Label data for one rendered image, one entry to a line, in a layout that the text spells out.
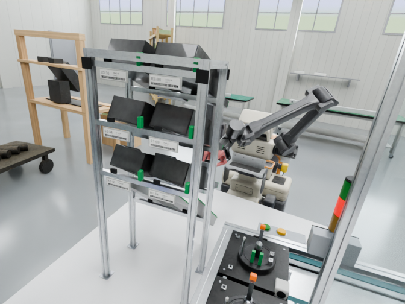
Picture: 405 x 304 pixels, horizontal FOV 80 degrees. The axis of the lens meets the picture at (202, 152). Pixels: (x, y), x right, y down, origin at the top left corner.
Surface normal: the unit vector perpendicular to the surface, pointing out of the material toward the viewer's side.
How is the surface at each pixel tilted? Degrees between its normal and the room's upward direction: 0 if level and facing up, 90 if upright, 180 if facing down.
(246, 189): 98
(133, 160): 65
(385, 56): 90
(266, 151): 98
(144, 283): 0
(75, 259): 0
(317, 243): 90
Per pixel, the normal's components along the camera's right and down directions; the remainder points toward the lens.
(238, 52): -0.46, 0.29
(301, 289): 0.09, -0.93
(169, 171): -0.41, -0.15
